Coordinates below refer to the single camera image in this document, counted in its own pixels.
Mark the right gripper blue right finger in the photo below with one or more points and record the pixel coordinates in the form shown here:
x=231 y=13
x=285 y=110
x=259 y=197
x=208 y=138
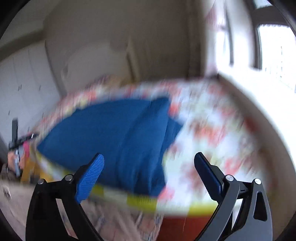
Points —
x=215 y=181

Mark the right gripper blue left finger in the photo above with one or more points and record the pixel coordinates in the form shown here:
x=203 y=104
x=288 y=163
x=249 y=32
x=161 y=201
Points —
x=82 y=182

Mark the blue quilted puffer jacket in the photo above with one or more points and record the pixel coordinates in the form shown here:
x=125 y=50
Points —
x=131 y=134

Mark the white wardrobe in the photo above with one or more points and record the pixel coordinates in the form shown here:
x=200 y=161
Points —
x=28 y=89

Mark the floral bed quilt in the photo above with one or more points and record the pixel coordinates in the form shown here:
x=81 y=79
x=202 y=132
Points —
x=213 y=124

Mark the white wooden headboard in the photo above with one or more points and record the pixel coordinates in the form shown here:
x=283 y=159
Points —
x=97 y=59

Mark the patterned window curtain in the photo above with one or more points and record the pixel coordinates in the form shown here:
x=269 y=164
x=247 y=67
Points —
x=210 y=44

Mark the window frame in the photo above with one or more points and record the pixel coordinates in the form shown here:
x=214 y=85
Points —
x=269 y=13

